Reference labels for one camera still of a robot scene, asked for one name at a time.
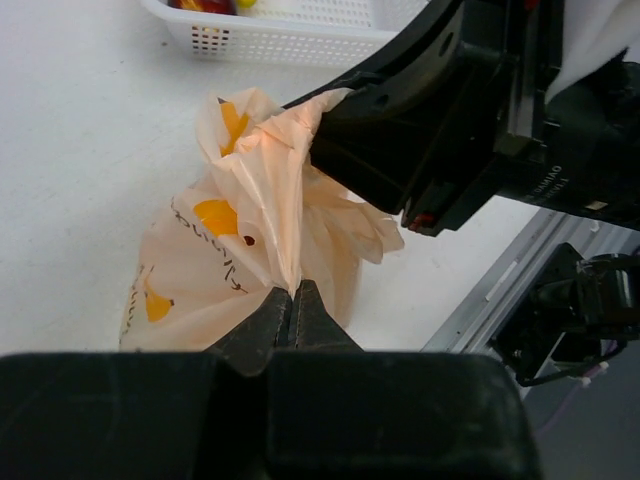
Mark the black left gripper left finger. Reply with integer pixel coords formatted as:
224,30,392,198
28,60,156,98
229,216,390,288
1,288,291,479

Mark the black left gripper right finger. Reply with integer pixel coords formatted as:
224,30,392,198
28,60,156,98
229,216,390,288
264,280,542,479

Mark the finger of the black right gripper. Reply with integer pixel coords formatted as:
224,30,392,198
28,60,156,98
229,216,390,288
284,0,463,108

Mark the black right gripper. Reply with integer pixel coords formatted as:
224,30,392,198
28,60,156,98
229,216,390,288
311,1,639,236

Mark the banana print plastic bag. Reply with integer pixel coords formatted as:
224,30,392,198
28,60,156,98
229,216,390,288
119,88,404,351

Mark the white plastic basket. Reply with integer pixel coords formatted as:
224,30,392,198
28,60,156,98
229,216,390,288
141,0,427,69

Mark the yellow lemon fruit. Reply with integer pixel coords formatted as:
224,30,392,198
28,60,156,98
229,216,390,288
236,0,257,9

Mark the dark red apple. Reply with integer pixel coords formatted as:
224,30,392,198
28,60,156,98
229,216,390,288
167,0,237,15

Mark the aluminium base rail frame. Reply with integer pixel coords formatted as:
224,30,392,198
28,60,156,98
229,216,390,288
419,207,596,361

